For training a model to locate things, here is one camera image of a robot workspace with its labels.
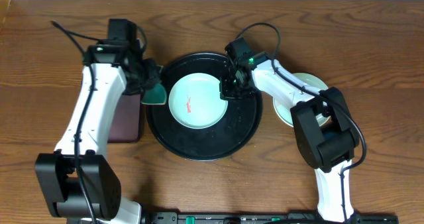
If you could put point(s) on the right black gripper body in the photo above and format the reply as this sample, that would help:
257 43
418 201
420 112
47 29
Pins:
233 88

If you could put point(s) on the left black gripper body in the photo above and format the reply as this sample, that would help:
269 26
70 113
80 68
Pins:
136 84

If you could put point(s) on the light blue plate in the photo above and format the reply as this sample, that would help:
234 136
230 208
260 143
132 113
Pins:
195 101
284 113

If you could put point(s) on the green sponge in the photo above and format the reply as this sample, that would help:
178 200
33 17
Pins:
154 93

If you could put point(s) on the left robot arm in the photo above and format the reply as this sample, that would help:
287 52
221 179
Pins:
76 179

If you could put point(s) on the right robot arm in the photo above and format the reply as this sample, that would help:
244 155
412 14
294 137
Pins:
325 133

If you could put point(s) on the round black tray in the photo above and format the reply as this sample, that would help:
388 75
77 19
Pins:
231 133

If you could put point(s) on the rectangular black sponge tray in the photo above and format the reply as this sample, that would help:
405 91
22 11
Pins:
127 121

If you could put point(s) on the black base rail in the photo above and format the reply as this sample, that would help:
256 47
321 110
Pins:
296 217

